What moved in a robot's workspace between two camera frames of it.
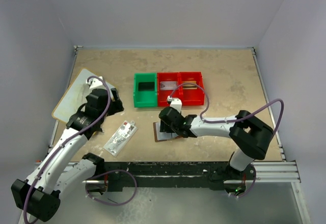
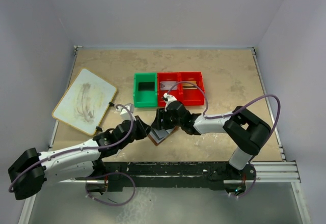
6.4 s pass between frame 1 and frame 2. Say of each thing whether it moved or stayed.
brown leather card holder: moved
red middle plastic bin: stayed
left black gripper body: moved
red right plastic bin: stayed
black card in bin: stayed
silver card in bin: stayed
